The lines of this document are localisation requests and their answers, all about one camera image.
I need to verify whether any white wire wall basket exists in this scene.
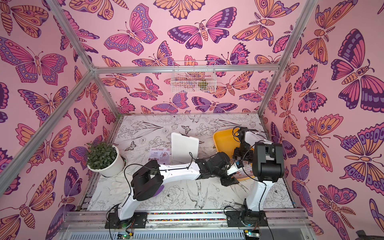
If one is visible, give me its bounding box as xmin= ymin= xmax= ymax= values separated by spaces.
xmin=170 ymin=60 xmax=217 ymax=94

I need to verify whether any yellow plastic tray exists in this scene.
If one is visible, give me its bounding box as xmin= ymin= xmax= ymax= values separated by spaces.
xmin=213 ymin=129 xmax=253 ymax=181

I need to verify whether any clear acrylic menu holder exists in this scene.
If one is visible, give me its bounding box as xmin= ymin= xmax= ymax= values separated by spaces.
xmin=171 ymin=133 xmax=200 ymax=164

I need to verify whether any white potted green plant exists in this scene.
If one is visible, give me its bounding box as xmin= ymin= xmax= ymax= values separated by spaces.
xmin=87 ymin=142 xmax=125 ymax=178

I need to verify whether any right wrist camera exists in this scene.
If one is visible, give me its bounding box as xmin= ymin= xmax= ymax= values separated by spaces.
xmin=234 ymin=159 xmax=244 ymax=169

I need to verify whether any purple pink toy shovel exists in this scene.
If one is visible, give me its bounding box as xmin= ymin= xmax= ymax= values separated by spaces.
xmin=154 ymin=185 xmax=165 ymax=197

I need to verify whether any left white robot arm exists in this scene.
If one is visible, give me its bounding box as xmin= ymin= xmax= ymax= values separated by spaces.
xmin=105 ymin=152 xmax=239 ymax=230

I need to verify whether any old menu sheet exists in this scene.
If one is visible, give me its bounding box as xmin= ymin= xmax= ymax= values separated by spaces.
xmin=148 ymin=147 xmax=171 ymax=165

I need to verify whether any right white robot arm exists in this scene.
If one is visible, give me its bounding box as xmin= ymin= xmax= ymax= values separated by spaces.
xmin=223 ymin=127 xmax=284 ymax=227

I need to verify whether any green item in basket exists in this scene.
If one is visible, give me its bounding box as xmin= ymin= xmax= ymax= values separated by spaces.
xmin=198 ymin=80 xmax=208 ymax=92

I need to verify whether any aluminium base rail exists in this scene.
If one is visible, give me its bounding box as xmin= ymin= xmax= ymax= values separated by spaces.
xmin=60 ymin=209 xmax=311 ymax=231

